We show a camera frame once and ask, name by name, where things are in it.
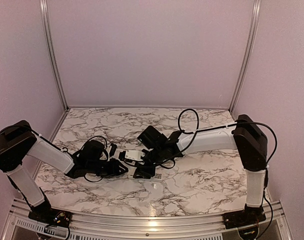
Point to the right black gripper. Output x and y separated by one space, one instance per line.
145 172

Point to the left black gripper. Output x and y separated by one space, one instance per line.
115 168

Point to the white remote control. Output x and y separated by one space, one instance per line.
145 177

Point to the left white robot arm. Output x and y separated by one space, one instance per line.
20 140

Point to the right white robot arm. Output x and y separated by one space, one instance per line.
243 136

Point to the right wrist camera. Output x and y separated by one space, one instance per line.
132 156

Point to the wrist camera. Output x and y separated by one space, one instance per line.
132 156
110 151

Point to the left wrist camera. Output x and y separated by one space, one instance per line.
110 151

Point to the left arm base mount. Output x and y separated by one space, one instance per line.
44 213

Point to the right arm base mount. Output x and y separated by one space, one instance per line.
245 217

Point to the front aluminium rail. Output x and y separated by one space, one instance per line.
90 226

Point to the left aluminium frame post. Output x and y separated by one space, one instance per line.
51 52

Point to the aluminium frame post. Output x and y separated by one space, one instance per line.
51 52
253 28

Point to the right aluminium frame post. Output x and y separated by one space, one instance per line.
253 28

